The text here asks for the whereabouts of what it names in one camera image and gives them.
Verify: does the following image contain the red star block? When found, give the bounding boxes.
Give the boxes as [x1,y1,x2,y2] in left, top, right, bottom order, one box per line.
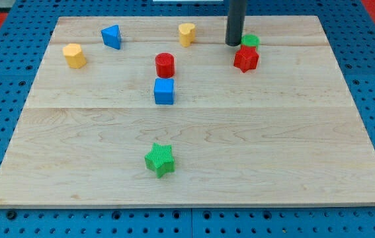
[233,45,259,73]

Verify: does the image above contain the green circle block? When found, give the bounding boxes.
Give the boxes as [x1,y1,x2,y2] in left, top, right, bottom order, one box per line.
[241,34,261,49]

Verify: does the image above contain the green star block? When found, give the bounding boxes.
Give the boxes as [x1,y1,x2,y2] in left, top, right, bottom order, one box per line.
[144,143,175,178]

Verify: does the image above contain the blue cube block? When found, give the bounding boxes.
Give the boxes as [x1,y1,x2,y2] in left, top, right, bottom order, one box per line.
[153,78,175,104]

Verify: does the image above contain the red cylinder block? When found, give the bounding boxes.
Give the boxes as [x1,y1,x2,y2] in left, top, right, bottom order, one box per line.
[155,52,175,78]

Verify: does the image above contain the wooden board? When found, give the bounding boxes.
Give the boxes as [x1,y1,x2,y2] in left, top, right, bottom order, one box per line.
[0,16,375,209]

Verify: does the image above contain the yellow heart block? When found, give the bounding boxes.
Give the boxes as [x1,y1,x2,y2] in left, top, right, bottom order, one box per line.
[178,22,196,47]

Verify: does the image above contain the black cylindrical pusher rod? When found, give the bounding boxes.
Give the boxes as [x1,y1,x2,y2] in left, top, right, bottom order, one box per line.
[225,0,247,46]

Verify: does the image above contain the blue triangle block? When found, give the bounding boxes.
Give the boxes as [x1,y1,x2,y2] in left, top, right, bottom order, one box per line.
[101,24,121,50]

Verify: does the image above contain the yellow hexagon block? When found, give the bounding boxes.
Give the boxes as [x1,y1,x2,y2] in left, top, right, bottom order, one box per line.
[62,44,87,69]

